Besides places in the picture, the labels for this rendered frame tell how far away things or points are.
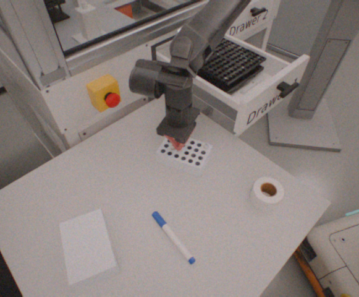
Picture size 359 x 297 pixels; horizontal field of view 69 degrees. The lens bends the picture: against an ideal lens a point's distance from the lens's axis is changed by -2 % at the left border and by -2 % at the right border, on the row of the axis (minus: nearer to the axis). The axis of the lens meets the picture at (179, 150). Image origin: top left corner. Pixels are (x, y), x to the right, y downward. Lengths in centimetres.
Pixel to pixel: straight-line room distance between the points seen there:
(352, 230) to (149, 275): 95
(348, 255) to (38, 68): 121
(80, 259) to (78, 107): 39
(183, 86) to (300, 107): 152
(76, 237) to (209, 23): 48
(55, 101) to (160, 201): 35
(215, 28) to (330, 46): 126
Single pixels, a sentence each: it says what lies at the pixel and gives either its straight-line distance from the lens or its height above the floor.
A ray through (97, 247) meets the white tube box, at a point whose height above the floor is 81.
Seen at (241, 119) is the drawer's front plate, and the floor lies 87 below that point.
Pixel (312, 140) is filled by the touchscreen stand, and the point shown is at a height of 3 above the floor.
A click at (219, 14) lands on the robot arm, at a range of 54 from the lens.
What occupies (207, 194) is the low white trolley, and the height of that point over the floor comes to 76.
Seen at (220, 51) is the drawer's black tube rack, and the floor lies 90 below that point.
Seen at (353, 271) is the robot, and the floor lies 28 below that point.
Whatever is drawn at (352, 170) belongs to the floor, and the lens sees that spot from 193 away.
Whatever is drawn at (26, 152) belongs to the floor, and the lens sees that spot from 196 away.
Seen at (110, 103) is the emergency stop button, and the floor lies 88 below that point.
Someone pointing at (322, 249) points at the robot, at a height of 27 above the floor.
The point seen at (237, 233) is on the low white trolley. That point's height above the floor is 76.
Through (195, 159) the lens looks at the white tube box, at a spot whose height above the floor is 80.
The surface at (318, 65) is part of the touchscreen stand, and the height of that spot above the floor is 46.
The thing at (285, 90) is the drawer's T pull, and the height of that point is 91.
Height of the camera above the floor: 132
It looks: 51 degrees down
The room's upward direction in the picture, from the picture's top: straight up
